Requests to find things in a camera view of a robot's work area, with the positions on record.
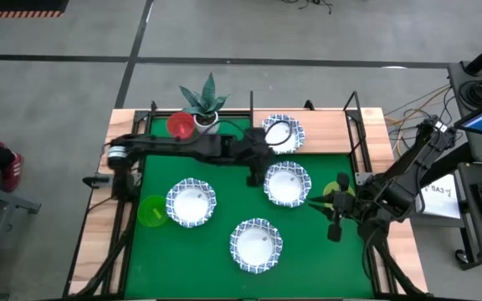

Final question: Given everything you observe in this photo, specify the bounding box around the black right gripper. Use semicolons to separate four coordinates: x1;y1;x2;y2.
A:
307;171;362;242

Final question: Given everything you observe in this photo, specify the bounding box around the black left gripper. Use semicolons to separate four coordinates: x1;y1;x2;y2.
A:
240;127;276;187

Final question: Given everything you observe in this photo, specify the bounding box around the yellow plastic bowl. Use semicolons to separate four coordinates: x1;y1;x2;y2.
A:
323;181;356;210

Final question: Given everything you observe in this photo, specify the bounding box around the blue patterned paper bowl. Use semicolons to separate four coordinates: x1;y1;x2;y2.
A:
165;177;218;229
263;161;312;208
260;113;307;155
229;217;285;275

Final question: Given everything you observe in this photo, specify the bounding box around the red plastic bowl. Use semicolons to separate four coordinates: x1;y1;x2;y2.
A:
166;111;196;140

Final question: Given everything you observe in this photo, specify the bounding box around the green plastic bowl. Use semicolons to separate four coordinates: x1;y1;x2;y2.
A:
136;194;170;228

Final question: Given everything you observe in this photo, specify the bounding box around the wooden shelf board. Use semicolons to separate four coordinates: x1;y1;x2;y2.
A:
252;109;353;155

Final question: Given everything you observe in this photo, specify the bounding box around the potted plant in white pot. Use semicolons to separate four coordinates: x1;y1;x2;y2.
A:
178;72;230;135

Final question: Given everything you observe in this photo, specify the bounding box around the white paper sheet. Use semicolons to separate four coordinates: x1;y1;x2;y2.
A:
415;173;463;221

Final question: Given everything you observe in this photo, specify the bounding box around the green table mat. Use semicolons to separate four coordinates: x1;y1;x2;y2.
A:
123;116;375;300

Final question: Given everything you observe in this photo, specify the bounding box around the black stand beam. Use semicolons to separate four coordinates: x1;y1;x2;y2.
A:
428;141;476;185

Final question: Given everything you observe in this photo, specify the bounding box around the small black clamp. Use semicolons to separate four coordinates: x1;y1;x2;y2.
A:
82;174;113;189

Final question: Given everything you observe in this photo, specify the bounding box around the person's red shoe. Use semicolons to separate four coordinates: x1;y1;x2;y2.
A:
0;140;25;193

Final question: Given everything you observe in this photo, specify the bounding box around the grey metal side table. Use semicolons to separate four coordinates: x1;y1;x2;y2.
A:
0;180;42;296

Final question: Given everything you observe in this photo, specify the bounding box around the black mat with hazard stripe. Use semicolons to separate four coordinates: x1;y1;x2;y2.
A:
0;0;70;18

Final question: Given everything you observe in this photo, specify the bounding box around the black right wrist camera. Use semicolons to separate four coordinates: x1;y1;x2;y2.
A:
335;192;355;214

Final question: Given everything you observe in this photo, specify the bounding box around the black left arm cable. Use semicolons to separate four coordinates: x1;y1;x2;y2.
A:
264;120;293;148

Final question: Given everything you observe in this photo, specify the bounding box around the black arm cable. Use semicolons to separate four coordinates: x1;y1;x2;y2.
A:
361;227;378;279
264;120;293;148

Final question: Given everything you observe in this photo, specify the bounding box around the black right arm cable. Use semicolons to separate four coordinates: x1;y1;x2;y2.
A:
361;227;378;279

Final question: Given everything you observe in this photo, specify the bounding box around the yellow floor cable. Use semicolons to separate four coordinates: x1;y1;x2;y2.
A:
385;83;452;156

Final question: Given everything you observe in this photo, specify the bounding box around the black floor cable bundle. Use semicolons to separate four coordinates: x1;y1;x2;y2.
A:
280;0;334;16

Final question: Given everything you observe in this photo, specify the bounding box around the black metal table frame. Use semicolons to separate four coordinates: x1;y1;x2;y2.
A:
63;89;430;300

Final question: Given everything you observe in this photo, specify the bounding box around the coiled black cable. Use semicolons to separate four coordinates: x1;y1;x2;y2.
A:
458;78;482;110

